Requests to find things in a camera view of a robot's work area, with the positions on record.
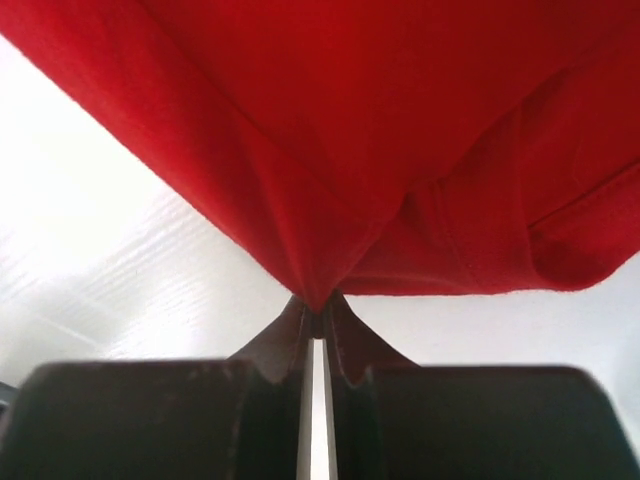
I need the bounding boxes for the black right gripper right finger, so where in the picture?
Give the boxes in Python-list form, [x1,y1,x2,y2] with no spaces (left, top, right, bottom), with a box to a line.
[322,293,639,479]

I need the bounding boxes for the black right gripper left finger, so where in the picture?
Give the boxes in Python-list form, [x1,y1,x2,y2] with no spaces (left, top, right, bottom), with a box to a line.
[1,298,306,479]

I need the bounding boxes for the red t shirt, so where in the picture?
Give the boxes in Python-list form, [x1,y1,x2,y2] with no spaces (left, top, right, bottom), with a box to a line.
[1,1,639,308]

